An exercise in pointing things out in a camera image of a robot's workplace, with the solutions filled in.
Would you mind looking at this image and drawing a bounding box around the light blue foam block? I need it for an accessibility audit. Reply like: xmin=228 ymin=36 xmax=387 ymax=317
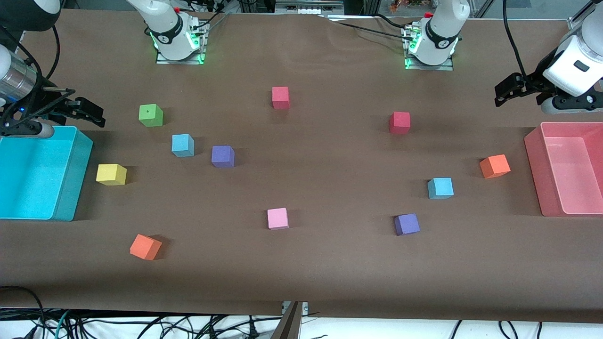
xmin=171 ymin=134 xmax=195 ymax=158
xmin=427 ymin=178 xmax=454 ymax=200

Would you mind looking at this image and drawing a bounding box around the green foam block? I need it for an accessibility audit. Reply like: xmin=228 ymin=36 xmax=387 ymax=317
xmin=139 ymin=104 xmax=164 ymax=128

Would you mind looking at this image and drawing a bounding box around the yellow foam block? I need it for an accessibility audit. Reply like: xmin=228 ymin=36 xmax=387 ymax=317
xmin=96 ymin=163 xmax=127 ymax=186

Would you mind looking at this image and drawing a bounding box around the cyan plastic bin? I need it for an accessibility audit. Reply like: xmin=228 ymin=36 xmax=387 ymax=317
xmin=0 ymin=125 xmax=94 ymax=222

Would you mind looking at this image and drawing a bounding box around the orange foam block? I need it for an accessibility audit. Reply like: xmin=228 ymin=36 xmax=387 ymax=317
xmin=480 ymin=154 xmax=511 ymax=179
xmin=130 ymin=234 xmax=163 ymax=261

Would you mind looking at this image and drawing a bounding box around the pink plastic bin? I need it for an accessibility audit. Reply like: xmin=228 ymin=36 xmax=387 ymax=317
xmin=524 ymin=121 xmax=603 ymax=218

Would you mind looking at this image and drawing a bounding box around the red foam block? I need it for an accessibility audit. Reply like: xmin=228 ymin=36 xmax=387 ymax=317
xmin=272 ymin=87 xmax=290 ymax=110
xmin=389 ymin=112 xmax=411 ymax=135

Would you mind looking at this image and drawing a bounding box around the purple foam block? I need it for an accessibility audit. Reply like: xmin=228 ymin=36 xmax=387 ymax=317
xmin=211 ymin=145 xmax=235 ymax=169
xmin=394 ymin=213 xmax=421 ymax=236

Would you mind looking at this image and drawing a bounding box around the white power strip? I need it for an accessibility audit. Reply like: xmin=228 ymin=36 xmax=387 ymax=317
xmin=276 ymin=0 xmax=345 ymax=16

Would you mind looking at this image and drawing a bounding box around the pink foam block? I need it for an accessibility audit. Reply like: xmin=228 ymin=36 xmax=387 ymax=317
xmin=267 ymin=208 xmax=289 ymax=231

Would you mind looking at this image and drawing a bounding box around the brown paper table cover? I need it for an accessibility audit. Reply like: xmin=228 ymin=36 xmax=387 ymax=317
xmin=0 ymin=8 xmax=603 ymax=323

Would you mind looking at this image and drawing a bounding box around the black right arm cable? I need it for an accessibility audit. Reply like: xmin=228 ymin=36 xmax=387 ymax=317
xmin=16 ymin=24 xmax=63 ymax=84

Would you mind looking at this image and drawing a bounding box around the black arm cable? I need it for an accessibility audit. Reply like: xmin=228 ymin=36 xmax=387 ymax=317
xmin=16 ymin=24 xmax=63 ymax=84
xmin=502 ymin=0 xmax=531 ymax=80

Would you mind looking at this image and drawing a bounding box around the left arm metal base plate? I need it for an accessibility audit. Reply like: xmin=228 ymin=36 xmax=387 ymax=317
xmin=403 ymin=24 xmax=455 ymax=71

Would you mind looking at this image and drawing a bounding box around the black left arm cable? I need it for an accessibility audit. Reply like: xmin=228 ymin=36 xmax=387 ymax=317
xmin=502 ymin=0 xmax=531 ymax=80

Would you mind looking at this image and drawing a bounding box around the aluminium frame profile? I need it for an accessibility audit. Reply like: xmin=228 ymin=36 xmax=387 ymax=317
xmin=567 ymin=0 xmax=595 ymax=32

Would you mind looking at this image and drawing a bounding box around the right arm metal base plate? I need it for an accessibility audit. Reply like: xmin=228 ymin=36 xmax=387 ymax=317
xmin=155 ymin=20 xmax=209 ymax=65

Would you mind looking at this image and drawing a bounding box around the black table cable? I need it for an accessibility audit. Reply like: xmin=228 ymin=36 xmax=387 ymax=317
xmin=325 ymin=14 xmax=416 ymax=41

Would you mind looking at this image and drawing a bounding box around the black floor cable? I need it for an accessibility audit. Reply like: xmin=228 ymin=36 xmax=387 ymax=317
xmin=0 ymin=285 xmax=49 ymax=339

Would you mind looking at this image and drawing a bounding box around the teal floor cable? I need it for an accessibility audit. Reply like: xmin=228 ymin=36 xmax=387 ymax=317
xmin=55 ymin=308 xmax=72 ymax=339

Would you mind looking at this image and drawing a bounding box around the metal table bracket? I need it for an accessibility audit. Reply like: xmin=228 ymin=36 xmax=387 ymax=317
xmin=282 ymin=301 xmax=310 ymax=316

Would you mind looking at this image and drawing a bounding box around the dark mount pole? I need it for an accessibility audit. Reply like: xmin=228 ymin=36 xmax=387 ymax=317
xmin=271 ymin=301 xmax=303 ymax=339

